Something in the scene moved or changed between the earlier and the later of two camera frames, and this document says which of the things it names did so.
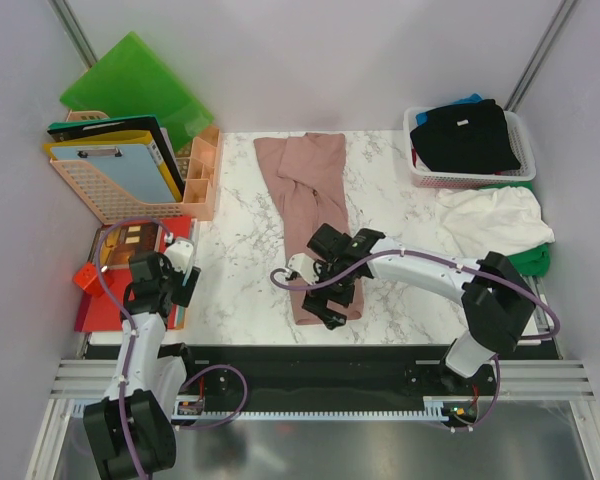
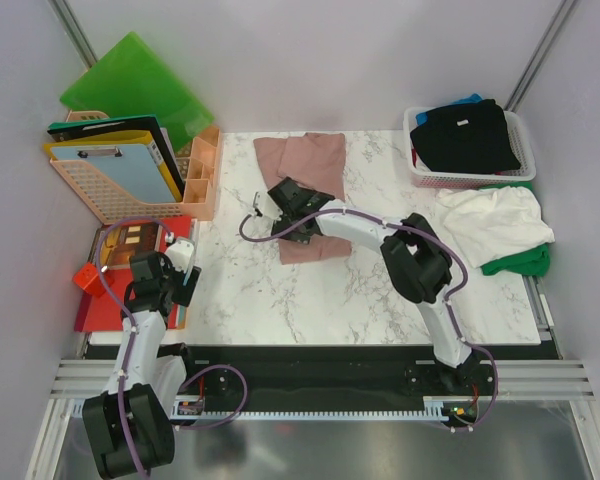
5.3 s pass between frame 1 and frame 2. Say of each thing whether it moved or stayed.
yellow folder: stayed
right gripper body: moved
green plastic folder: stayed
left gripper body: stayed
